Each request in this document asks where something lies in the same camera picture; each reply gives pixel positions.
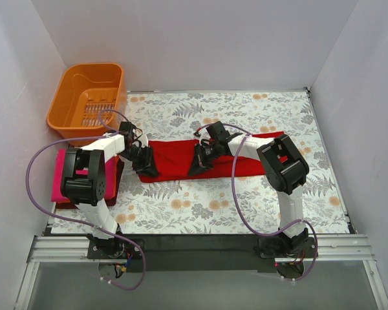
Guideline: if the folded orange t shirt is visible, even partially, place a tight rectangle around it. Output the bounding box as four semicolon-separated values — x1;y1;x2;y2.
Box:
113;156;120;195

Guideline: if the floral patterned table mat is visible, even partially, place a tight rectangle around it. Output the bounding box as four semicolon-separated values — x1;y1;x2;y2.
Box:
50;91;352;236

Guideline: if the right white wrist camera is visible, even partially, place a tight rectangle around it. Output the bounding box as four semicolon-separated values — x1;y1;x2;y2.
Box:
194;128;212;147

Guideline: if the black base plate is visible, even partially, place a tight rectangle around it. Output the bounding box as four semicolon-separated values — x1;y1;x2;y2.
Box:
86;234;315;275

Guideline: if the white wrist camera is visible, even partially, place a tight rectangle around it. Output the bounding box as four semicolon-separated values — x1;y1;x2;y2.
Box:
194;128;212;147
133;134;149;148

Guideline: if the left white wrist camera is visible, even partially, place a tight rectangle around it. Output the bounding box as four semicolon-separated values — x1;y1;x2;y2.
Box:
133;134;149;148

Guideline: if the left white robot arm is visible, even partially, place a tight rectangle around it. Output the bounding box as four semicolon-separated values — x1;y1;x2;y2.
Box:
60;121;159;258

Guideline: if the aluminium frame rail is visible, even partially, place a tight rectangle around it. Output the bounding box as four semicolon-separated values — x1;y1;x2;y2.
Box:
15;234;388;309

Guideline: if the folded pink t shirt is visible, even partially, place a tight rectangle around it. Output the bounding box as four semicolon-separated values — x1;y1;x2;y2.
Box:
51;149;115;203

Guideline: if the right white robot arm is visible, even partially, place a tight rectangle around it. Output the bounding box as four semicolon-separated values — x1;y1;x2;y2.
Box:
188;121;310;258

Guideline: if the orange plastic basket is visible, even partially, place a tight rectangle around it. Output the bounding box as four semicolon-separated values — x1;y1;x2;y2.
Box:
47;63;127;139

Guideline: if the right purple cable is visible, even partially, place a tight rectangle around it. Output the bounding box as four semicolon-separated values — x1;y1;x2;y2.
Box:
193;122;319;283

